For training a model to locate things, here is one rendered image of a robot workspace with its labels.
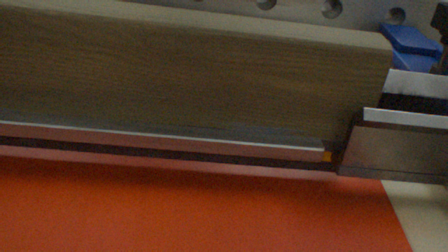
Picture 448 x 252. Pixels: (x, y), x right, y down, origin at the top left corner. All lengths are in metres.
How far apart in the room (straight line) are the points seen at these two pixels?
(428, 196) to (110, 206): 0.22
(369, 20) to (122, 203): 0.34
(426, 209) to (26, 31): 0.27
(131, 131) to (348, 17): 0.30
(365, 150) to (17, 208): 0.21
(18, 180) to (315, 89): 0.19
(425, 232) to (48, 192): 0.23
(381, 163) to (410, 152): 0.02
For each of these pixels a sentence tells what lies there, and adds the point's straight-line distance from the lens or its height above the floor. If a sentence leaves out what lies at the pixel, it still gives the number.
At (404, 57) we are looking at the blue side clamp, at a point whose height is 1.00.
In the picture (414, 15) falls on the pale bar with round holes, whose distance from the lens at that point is 0.55.
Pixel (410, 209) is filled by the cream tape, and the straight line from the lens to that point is 0.35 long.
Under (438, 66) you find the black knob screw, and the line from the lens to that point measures 0.46.
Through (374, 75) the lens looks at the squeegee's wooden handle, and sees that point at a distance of 0.30.
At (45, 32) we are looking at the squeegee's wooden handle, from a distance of 0.28.
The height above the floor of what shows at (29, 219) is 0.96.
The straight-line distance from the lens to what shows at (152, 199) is 0.30.
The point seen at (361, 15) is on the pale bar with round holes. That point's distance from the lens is 0.53.
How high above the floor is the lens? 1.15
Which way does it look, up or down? 30 degrees down
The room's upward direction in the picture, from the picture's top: 10 degrees clockwise
